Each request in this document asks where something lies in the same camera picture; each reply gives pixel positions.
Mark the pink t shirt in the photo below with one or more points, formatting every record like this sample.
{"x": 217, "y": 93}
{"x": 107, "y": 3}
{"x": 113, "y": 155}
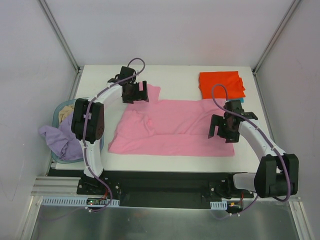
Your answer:
{"x": 163, "y": 127}

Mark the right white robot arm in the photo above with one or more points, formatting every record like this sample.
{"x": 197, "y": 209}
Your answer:
{"x": 277, "y": 175}

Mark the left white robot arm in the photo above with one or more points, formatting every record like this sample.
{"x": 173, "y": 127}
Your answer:
{"x": 88, "y": 120}

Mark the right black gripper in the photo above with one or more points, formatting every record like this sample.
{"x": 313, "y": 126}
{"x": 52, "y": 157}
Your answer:
{"x": 218, "y": 128}

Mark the folded orange t shirt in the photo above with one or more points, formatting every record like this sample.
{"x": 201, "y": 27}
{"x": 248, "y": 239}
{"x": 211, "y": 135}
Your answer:
{"x": 231, "y": 80}

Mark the beige t shirt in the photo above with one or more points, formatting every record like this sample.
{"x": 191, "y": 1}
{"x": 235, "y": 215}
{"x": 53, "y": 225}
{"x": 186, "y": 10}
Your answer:
{"x": 65, "y": 112}

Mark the right white cable duct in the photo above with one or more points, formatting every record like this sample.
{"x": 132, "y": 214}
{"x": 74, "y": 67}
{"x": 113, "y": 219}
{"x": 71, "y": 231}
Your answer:
{"x": 219, "y": 205}

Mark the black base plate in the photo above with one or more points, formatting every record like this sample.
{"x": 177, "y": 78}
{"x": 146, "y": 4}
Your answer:
{"x": 170, "y": 201}

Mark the right aluminium frame post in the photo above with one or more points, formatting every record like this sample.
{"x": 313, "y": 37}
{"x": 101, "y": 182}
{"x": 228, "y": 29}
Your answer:
{"x": 294, "y": 5}

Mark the teal plastic basket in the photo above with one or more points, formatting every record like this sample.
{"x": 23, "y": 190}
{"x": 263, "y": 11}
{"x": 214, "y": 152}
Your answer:
{"x": 56, "y": 123}

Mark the left aluminium frame post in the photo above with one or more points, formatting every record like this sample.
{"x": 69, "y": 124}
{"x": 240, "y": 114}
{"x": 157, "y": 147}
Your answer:
{"x": 59, "y": 34}

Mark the aluminium frame post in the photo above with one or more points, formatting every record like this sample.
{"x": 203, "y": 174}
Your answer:
{"x": 294, "y": 5}
{"x": 59, "y": 34}

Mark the white cable duct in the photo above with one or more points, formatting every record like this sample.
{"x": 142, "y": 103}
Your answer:
{"x": 64, "y": 201}
{"x": 219, "y": 205}

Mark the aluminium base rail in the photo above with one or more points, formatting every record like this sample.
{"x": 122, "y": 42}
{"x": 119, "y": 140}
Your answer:
{"x": 50, "y": 185}

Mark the left white cable duct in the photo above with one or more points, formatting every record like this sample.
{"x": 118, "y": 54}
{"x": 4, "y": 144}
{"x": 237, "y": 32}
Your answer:
{"x": 64, "y": 201}

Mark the lavender t shirt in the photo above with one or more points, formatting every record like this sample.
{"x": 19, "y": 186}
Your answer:
{"x": 62, "y": 141}

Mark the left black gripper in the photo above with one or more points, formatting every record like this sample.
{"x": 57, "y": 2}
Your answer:
{"x": 139, "y": 92}

